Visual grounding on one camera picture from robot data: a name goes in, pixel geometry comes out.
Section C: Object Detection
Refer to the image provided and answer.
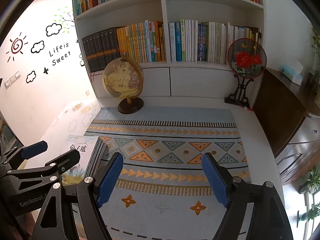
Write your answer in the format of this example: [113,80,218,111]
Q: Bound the white bookshelf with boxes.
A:
[72,0,265,99]

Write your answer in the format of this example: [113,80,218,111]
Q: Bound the white rabbit hill book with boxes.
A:
[61,135,107,186]

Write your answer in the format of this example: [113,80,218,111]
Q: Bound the blue patterned rug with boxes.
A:
[86,107,250,239]

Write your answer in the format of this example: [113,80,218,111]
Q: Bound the dark wooden cabinet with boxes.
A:
[253,69,319,185]

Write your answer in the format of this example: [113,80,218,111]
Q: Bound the round red flower fan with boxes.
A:
[225,38,267,108]

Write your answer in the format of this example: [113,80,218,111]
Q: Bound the potted green plant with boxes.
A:
[306,25,319,93]

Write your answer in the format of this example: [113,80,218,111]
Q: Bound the vintage yellow globe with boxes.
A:
[103,54,144,114]

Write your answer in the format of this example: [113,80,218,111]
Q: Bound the black book set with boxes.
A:
[82,27,121,73]

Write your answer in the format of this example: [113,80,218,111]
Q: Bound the tissue box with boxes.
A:
[280,60,304,86]

